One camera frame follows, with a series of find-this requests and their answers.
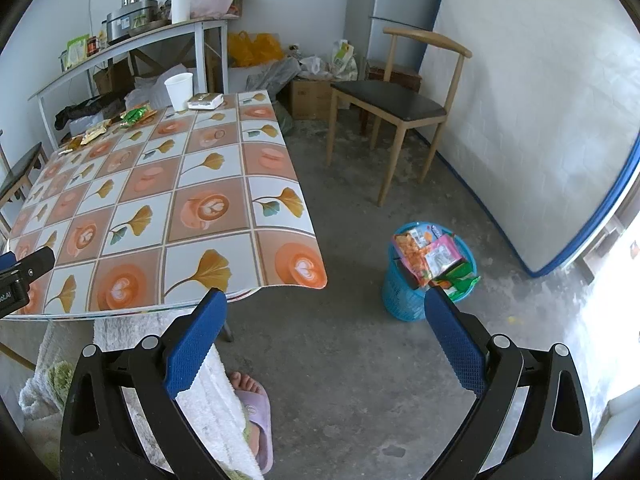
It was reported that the blue plastic mesh trash basket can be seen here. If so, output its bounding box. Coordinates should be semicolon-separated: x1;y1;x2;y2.
382;221;480;322

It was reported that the white fluffy garment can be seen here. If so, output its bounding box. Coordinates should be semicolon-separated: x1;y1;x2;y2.
20;312;262;479

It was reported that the green snack bag in basket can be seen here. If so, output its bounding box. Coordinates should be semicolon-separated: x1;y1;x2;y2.
432;261;480;302

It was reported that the purple slipper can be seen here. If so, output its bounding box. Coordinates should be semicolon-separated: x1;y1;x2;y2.
252;393;273;474

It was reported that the pink snack bag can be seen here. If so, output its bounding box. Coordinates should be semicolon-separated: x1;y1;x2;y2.
424;234;463;278

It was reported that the orange snack bag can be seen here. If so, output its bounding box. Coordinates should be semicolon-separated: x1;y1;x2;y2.
393;224;436;287

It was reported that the floral patterned tablecloth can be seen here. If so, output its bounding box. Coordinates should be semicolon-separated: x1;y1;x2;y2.
6;90;328;320

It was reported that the gold snack wrapper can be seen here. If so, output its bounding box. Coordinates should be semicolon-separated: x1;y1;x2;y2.
80;119;112;145

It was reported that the green snack wrapper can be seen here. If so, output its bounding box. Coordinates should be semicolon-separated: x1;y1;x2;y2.
120;102;157;127

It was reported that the green white package on shelf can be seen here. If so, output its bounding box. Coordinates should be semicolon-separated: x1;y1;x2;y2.
60;35;89;72

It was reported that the white mattress with blue trim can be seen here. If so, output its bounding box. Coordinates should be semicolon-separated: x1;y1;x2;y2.
435;0;639;277

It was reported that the white paper cup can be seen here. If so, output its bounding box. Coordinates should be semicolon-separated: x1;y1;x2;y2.
164;72;194;112

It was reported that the white flat box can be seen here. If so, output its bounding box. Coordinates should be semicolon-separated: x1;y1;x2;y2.
186;93;224;110

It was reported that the metal cooking pot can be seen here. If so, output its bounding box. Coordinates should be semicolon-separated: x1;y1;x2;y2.
105;0;158;44

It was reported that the wooden chair with black seat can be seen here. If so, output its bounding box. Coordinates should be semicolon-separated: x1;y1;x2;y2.
326;27;473;206

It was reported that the cardboard box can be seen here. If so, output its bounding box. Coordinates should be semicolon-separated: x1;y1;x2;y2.
291;79;332;120

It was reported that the white metal shelf table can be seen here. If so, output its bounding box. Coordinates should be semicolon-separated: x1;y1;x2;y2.
28;14;239;151

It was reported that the grey plastic bag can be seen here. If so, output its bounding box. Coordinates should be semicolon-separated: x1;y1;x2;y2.
245;56;300;133

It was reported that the white green plastic bag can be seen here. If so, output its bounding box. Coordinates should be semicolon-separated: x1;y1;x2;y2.
329;39;358;81

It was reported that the white paper towel roll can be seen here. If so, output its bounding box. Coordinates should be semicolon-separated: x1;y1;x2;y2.
170;0;191;24

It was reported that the yellow plastic bag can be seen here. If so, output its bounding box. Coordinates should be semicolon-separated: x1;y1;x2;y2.
228;30;285;67

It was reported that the white refrigerator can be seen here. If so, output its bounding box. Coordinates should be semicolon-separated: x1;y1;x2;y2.
343;0;440;77

